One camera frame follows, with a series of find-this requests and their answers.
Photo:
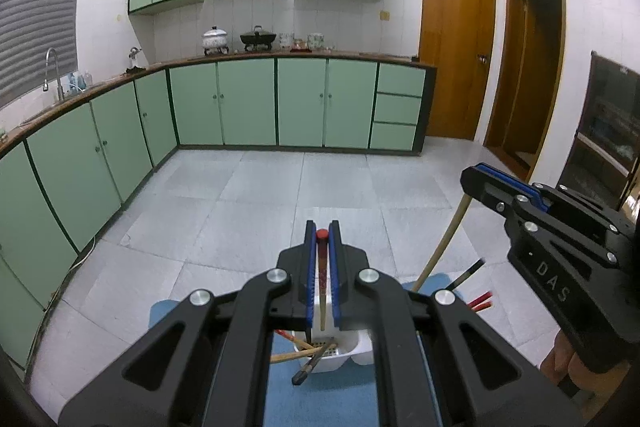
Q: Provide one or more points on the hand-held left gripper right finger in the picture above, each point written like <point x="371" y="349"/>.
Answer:
<point x="334" y="277"/>

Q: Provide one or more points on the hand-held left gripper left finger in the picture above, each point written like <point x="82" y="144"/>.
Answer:
<point x="310" y="277"/>

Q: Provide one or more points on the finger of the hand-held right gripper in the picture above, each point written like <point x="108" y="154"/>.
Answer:
<point x="492" y="189"/>
<point x="580" y="207"/>

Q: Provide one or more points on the red capped patterned chopstick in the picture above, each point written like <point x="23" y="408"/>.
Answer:
<point x="323" y="267"/>

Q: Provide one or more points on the white plastic utensil holder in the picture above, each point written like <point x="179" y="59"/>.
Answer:
<point x="345" y="349"/>

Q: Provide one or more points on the pale beige chopstick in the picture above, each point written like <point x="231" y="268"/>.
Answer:
<point x="442" y="244"/>

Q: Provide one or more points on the black chopstick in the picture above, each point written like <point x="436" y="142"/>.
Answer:
<point x="469" y="274"/>
<point x="310" y="368"/>

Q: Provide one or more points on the person's right hand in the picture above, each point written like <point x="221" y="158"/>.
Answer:
<point x="557" y="362"/>

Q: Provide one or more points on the dark glass display cabinet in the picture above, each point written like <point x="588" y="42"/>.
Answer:
<point x="605" y="132"/>

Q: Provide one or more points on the blue table mat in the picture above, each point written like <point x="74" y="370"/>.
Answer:
<point x="320" y="402"/>

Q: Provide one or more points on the wooden door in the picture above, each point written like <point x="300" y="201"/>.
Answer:
<point x="455" y="47"/>

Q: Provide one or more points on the green base kitchen cabinet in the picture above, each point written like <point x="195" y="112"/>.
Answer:
<point x="225" y="102"/>

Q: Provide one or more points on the black wok with lid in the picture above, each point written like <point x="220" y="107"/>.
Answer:
<point x="257" y="38"/>

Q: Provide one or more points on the white lidded pot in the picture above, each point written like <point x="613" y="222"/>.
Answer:
<point x="215" y="40"/>

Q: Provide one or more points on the brown kitchen countertop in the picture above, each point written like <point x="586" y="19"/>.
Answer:
<point x="150" y="68"/>

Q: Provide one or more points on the clear bottles by sink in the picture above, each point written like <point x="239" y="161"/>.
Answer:
<point x="80" y="81"/>

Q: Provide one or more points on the chrome kitchen faucet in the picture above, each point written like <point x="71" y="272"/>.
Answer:
<point x="52" y="67"/>

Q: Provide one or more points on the grey window blind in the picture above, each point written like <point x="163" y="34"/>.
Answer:
<point x="37" y="12"/>

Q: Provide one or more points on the open wooden door frame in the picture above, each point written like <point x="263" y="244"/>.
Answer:
<point x="500" y="82"/>

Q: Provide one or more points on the wall outlet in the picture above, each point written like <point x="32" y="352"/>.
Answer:
<point x="385" y="15"/>

